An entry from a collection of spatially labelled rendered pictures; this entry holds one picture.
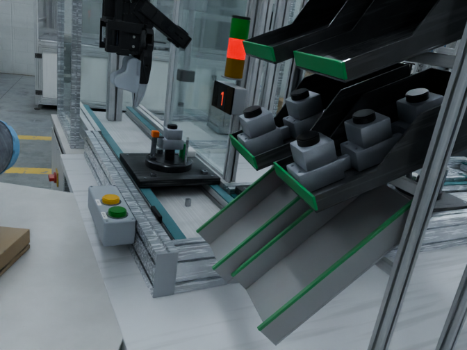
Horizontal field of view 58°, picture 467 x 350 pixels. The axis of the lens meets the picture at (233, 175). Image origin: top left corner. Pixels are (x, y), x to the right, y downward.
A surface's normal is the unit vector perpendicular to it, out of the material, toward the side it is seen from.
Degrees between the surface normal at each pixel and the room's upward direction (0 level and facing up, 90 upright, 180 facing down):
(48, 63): 90
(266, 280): 45
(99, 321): 0
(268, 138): 90
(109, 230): 90
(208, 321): 0
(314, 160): 90
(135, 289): 0
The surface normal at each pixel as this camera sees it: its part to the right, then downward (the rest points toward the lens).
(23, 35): 0.29, 0.36
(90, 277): 0.14, -0.94
